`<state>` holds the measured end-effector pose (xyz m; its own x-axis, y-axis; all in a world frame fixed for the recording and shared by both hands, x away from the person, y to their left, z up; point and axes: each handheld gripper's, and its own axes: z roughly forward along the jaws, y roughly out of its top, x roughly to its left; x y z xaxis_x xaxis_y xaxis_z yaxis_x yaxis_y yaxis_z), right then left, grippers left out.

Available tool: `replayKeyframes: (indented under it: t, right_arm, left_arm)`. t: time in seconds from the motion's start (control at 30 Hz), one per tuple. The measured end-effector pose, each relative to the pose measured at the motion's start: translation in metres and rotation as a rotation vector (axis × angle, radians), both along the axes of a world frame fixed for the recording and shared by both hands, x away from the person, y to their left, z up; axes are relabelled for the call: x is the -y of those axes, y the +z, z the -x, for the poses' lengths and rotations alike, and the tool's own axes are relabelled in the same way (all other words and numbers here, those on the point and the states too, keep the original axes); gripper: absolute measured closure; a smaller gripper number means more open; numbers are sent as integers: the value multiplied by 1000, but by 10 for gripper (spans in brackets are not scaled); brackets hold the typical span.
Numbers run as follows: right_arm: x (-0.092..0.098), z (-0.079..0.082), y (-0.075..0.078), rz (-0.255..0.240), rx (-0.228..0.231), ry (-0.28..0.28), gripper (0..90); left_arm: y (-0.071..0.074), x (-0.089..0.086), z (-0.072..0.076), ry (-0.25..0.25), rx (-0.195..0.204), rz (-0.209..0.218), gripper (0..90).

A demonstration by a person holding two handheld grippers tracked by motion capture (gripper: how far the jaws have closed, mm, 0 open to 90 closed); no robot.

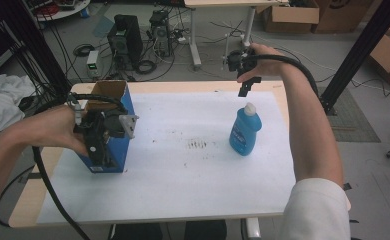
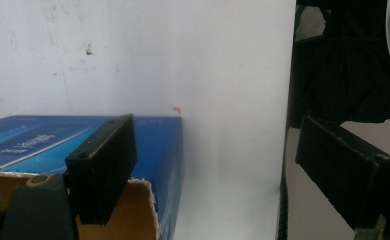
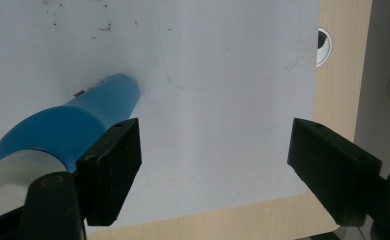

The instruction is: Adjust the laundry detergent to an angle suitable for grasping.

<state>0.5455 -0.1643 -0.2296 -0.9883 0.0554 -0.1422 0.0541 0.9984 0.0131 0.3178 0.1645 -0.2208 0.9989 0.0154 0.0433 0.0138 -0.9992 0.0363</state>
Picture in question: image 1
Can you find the low cardboard box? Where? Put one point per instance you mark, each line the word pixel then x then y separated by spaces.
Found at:
pixel 293 16

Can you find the blue detergent bottle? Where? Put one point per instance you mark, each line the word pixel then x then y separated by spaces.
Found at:
pixel 244 133

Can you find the black tape strip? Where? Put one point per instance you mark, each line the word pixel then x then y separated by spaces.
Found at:
pixel 29 176
pixel 347 186

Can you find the person's left hand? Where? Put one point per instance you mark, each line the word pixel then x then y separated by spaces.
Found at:
pixel 53 128

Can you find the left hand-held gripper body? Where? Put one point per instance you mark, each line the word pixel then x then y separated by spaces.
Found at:
pixel 114 125

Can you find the white sleeve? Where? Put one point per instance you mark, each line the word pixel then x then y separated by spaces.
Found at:
pixel 316 213

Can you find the black metal stand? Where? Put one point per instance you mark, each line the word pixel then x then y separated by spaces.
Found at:
pixel 359 53
pixel 33 36

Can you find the small white power supply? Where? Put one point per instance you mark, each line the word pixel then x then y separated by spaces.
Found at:
pixel 92 63

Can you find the black computer tower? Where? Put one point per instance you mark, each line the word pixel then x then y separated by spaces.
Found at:
pixel 126 36

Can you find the white-legged wooden desk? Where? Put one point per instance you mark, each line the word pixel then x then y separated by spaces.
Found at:
pixel 194 36

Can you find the blue cardboard box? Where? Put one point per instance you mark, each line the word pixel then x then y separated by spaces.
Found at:
pixel 119 156

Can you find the white table mat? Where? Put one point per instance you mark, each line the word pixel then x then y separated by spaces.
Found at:
pixel 183 186

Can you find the white cloth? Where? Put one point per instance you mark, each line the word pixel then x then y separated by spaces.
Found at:
pixel 1 100

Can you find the tall cardboard box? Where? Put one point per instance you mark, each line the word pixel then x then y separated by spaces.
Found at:
pixel 341 15

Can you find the person's right hand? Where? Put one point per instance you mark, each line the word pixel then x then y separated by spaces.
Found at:
pixel 271 63

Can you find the white table leg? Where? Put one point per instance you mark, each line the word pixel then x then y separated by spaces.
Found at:
pixel 253 229

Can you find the open cardboard box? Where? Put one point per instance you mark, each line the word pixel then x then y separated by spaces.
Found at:
pixel 388 56

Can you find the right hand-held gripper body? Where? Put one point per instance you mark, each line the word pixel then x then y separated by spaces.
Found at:
pixel 241 61

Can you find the grey open computer case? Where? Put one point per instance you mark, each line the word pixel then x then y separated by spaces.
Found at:
pixel 161 31

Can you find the grey floor mat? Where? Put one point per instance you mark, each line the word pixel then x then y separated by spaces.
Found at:
pixel 353 123

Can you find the round white table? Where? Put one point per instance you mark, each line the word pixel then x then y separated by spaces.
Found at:
pixel 66 11

